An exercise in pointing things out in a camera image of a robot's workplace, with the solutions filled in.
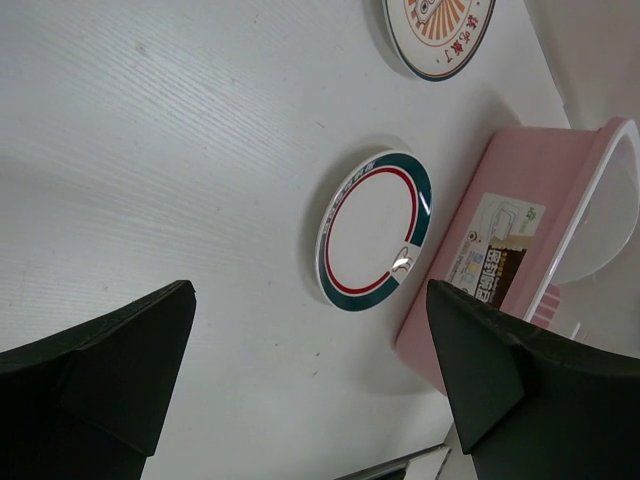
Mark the green red rimmed plate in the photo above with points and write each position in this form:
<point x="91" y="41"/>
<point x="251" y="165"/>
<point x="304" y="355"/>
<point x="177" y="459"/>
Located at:
<point x="373" y="230"/>

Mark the orange sunburst plate by wall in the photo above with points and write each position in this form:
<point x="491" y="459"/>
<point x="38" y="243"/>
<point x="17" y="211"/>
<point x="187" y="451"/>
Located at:
<point x="436" y="40"/>

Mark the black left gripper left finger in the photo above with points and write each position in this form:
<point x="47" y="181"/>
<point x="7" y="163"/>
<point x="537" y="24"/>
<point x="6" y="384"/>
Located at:
<point x="90" y="401"/>

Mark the white pink dish rack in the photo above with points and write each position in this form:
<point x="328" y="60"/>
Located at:
<point x="545" y="207"/>

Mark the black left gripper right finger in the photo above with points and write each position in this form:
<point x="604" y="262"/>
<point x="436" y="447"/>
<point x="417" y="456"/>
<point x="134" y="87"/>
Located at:
<point x="528" y="403"/>

